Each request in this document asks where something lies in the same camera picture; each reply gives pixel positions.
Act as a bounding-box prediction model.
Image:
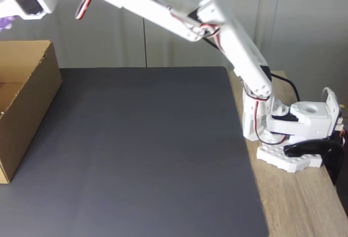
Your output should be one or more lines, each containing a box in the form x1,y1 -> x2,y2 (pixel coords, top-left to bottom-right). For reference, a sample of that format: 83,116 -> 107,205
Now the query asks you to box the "pink purple bumpy ball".
0,0 -> 14,33

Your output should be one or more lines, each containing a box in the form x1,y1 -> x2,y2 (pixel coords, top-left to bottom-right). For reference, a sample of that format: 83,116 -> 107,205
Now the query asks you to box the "brown cardboard box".
0,40 -> 64,185

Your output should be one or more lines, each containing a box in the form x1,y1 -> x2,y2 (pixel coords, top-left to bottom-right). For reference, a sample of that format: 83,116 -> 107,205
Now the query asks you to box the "white panelled wardrobe front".
0,0 -> 348,72

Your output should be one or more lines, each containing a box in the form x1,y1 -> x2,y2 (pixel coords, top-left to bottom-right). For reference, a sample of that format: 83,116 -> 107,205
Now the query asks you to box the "black table mat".
0,66 -> 270,237

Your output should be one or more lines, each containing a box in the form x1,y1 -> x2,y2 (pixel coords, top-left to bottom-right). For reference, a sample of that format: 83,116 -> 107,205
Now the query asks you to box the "black table clamp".
283,139 -> 345,186

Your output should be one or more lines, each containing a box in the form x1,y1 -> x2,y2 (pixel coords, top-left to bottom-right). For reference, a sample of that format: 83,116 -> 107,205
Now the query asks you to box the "black camera cable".
201,37 -> 301,103

